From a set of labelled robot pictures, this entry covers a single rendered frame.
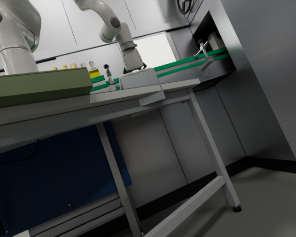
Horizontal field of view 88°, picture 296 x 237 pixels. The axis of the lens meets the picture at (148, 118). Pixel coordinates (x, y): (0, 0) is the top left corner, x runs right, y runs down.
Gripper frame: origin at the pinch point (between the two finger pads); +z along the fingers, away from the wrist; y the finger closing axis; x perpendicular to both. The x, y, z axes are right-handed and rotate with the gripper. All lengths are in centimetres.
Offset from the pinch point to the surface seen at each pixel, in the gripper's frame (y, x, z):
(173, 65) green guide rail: -31.1, -21.1, -3.8
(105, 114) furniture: 20.9, 21.9, 11.8
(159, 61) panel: -29, -41, -13
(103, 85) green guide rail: 19.1, -9.3, -3.4
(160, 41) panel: -37, -45, -29
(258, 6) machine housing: -97, -10, -23
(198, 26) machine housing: -70, -39, -30
